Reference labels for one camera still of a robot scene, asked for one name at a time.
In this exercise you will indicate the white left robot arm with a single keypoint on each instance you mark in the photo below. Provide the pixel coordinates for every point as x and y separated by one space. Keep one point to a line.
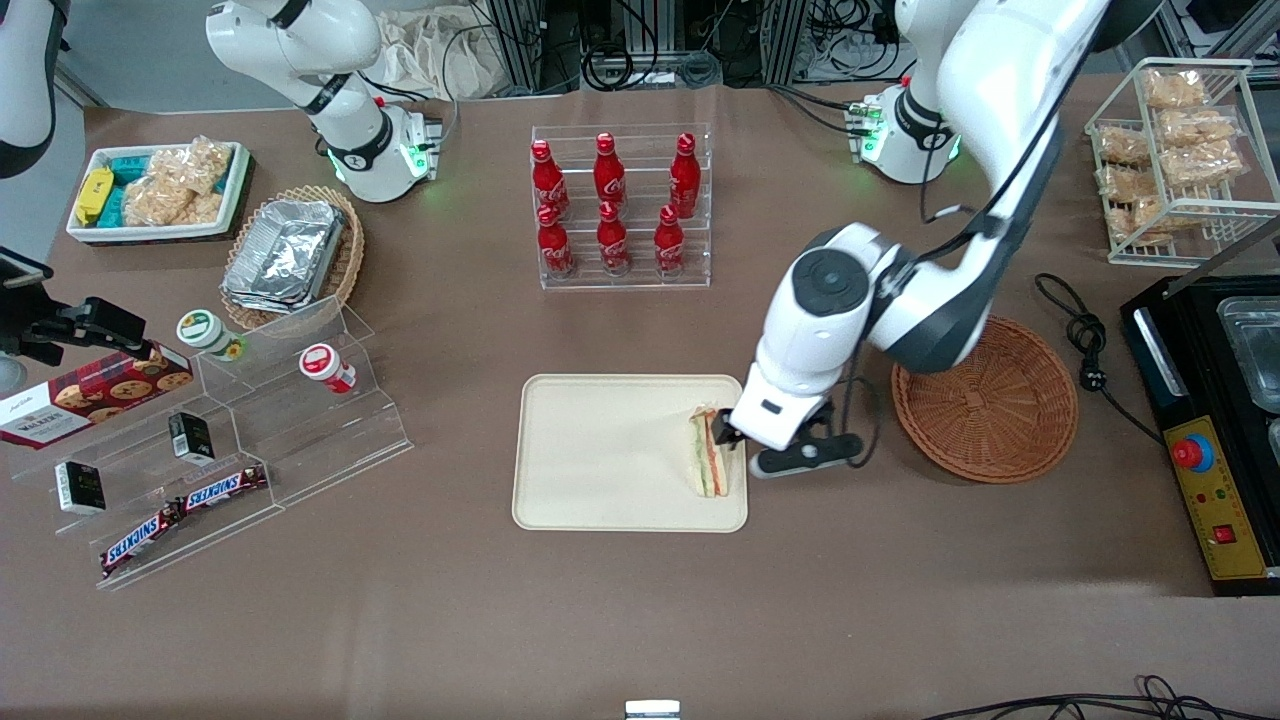
830 290

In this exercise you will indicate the beige cloth bag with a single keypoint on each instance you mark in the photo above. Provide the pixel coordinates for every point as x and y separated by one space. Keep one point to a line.
430 55

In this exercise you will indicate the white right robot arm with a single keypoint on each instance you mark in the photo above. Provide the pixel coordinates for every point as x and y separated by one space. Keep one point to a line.
350 150

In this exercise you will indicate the steel pan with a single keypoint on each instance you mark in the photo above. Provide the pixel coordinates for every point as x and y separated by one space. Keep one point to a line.
1255 355

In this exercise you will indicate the triangle sandwich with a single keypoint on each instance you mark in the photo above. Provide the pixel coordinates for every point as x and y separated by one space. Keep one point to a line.
706 465

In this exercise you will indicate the round brown wicker basket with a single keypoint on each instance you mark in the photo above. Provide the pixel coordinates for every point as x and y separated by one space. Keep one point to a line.
985 420

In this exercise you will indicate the black machine with yellow panel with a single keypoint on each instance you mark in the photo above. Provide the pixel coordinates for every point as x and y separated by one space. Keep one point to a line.
1230 500

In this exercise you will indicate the snickers chocolate bar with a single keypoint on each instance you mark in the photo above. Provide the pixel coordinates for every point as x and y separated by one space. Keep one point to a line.
225 487
140 540

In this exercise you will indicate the red emergency stop button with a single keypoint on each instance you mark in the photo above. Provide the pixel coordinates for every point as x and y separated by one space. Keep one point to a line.
1192 453

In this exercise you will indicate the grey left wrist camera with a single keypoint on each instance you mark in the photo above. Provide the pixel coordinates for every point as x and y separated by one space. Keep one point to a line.
800 460

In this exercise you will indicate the red lid white jar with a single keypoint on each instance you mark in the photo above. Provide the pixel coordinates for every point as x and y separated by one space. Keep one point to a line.
325 365

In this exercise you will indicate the small black box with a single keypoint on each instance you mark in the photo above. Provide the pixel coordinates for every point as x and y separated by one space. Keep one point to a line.
80 487
190 437

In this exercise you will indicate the cream rectangular serving tray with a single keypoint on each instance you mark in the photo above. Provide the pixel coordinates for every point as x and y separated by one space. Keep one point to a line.
600 455

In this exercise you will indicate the green lid white jar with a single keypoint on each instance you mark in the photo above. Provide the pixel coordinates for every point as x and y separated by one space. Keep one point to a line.
205 332

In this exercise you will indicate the red cola bottle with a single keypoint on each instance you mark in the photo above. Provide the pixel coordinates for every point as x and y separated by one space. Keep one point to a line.
685 180
669 243
548 180
609 175
554 245
613 242

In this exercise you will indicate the yellow snack packet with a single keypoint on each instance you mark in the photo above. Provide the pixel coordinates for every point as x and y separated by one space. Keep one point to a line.
93 195

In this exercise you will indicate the clear bag of fried snacks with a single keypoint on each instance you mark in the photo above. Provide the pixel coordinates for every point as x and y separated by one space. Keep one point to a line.
1130 182
1123 147
1140 236
1195 127
1200 163
1175 90
1165 210

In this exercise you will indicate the oval wicker basket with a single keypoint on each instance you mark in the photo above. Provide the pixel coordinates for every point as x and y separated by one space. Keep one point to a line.
350 250

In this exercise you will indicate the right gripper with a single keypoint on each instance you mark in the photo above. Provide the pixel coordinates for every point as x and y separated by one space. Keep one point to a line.
62 328

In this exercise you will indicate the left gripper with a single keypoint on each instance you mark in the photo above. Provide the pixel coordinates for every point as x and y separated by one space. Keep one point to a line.
722 428

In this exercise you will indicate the clear acrylic bottle rack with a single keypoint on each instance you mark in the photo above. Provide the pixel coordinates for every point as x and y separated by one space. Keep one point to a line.
620 285

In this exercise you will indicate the red tartan cookie box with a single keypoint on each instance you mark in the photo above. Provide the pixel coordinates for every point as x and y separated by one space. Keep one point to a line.
90 395

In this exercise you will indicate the teal snack packet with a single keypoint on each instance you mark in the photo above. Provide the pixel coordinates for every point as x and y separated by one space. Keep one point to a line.
130 168
113 207

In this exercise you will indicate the clear acrylic stepped shelf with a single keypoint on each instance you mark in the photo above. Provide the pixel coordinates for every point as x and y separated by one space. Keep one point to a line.
330 440

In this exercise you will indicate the small silver metal object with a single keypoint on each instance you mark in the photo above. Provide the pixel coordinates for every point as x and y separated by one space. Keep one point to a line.
652 711

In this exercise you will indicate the clear bag of rice crackers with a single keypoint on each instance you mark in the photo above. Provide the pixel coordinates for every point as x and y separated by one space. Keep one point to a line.
195 165
165 205

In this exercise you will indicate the stack of foil containers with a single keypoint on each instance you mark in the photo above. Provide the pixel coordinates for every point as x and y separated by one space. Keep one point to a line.
285 255

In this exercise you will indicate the white rectangular snack bin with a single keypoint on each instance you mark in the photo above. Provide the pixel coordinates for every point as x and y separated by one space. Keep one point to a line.
235 185

